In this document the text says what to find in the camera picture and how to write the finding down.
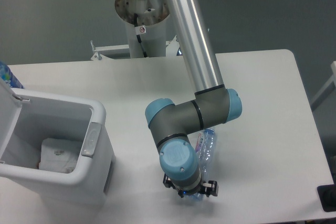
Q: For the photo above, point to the black device at edge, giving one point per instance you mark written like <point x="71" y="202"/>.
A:
<point x="327" y="197"/>

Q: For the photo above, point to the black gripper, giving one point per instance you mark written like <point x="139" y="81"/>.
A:
<point x="209" y="188"/>

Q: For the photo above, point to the white frame at right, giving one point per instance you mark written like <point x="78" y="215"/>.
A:
<point x="327" y="88"/>

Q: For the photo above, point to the blue labelled bottle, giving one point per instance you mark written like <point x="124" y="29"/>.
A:
<point x="9" y="77"/>

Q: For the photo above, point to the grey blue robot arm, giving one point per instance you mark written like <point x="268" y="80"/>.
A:
<point x="214" y="104"/>

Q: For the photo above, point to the clear crushed plastic bottle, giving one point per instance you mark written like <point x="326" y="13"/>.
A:
<point x="205" y="151"/>

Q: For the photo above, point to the white trash can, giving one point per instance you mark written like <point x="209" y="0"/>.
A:
<point x="46" y="115"/>

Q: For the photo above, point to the white paper bag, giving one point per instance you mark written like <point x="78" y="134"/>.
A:
<point x="58" y="155"/>

